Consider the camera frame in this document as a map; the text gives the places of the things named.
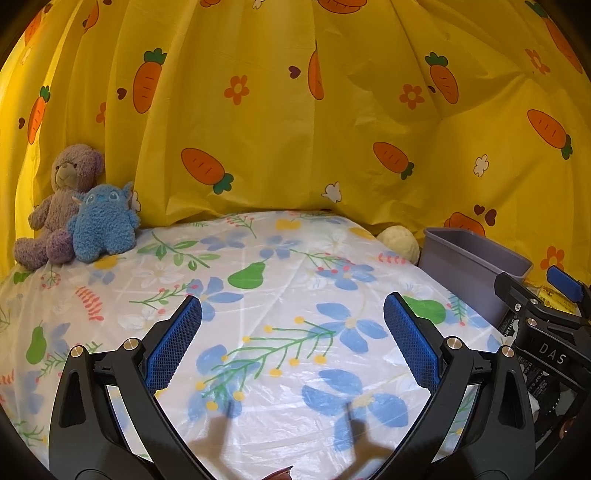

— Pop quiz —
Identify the purple teddy bear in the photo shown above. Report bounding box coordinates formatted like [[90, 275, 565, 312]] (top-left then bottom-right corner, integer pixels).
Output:
[[13, 143, 105, 271]]

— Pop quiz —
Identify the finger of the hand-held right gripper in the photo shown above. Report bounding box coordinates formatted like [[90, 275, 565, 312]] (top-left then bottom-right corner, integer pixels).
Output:
[[494, 273, 591, 331], [546, 266, 591, 319]]

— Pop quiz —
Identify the grey plastic bin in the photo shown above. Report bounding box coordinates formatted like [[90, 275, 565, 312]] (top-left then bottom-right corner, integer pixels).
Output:
[[423, 227, 534, 326]]

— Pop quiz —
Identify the yellow carrot print curtain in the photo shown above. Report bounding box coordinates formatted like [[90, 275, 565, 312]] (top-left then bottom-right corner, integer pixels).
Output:
[[0, 0, 591, 296]]

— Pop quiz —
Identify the floral plastic table cover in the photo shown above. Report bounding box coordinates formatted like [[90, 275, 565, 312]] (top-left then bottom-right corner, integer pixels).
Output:
[[0, 210, 522, 480]]

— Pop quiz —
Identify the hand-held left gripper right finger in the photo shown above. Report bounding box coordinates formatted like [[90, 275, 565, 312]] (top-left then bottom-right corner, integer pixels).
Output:
[[374, 292, 539, 480]]

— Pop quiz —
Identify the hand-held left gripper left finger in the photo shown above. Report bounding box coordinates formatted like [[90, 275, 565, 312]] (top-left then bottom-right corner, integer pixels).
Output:
[[48, 295, 206, 480]]

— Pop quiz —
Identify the blue plush monster toy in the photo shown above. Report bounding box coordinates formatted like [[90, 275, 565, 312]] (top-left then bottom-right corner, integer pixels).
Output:
[[67, 181, 141, 264]]

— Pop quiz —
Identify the cream plush ball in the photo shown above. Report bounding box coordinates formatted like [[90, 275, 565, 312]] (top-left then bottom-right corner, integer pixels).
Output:
[[376, 225, 421, 266]]

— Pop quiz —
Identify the yellow tissue pack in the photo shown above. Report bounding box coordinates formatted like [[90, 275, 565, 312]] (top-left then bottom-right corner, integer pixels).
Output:
[[538, 284, 583, 315]]

